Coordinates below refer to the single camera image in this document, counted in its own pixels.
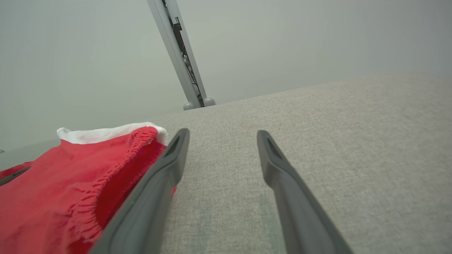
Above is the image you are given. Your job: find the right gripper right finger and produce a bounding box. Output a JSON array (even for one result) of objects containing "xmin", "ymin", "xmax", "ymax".
[{"xmin": 257, "ymin": 130, "xmax": 354, "ymax": 254}]

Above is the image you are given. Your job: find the red white jersey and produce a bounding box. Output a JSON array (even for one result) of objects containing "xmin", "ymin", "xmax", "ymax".
[{"xmin": 0, "ymin": 122, "xmax": 177, "ymax": 254}]

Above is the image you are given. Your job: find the grey metal partition post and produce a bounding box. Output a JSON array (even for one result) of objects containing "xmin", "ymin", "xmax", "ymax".
[{"xmin": 147, "ymin": 0, "xmax": 207, "ymax": 108}]

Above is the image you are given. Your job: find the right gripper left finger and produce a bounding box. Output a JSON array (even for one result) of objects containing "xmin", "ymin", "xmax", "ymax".
[{"xmin": 89, "ymin": 128, "xmax": 190, "ymax": 254}]

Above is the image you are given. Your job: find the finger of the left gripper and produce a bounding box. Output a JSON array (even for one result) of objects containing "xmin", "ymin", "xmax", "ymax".
[{"xmin": 0, "ymin": 167, "xmax": 31, "ymax": 187}]

